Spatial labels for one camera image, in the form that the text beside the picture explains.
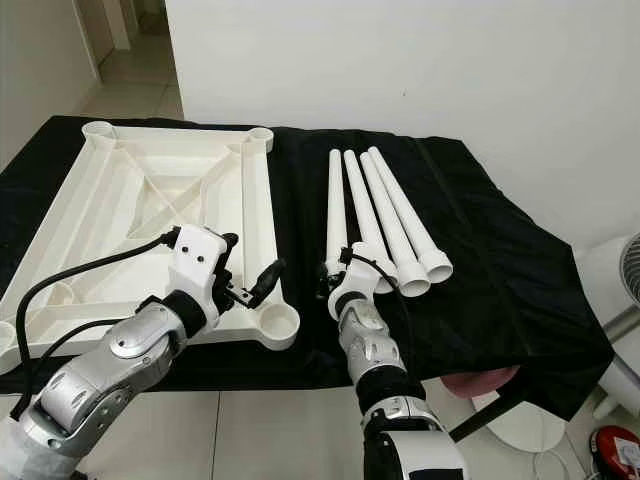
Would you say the white plastic table top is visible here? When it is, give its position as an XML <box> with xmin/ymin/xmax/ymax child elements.
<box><xmin>0</xmin><ymin>120</ymin><xmax>301</xmax><ymax>376</ymax></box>

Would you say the black tablecloth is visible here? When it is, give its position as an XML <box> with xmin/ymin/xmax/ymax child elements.
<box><xmin>0</xmin><ymin>114</ymin><xmax>616</xmax><ymax>421</ymax></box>

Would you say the pink cushion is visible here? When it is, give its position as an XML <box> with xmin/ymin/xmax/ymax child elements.
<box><xmin>445</xmin><ymin>365</ymin><xmax>526</xmax><ymax>401</ymax></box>

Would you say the dark grey table leg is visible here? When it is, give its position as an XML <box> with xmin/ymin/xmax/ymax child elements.
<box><xmin>448</xmin><ymin>395</ymin><xmax>526</xmax><ymax>441</ymax></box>

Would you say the red round appliance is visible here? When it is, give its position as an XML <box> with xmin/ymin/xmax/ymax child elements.
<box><xmin>592</xmin><ymin>425</ymin><xmax>640</xmax><ymax>480</ymax></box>

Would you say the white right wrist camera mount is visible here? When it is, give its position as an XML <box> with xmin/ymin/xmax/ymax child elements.
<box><xmin>330</xmin><ymin>250</ymin><xmax>396</xmax><ymax>323</ymax></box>

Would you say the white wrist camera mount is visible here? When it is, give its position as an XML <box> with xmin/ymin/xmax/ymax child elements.
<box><xmin>330</xmin><ymin>250</ymin><xmax>396</xmax><ymax>323</ymax></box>
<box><xmin>168</xmin><ymin>225</ymin><xmax>231</xmax><ymax>316</ymax></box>

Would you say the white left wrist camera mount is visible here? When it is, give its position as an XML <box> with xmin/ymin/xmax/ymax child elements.
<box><xmin>168</xmin><ymin>225</ymin><xmax>231</xmax><ymax>316</ymax></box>

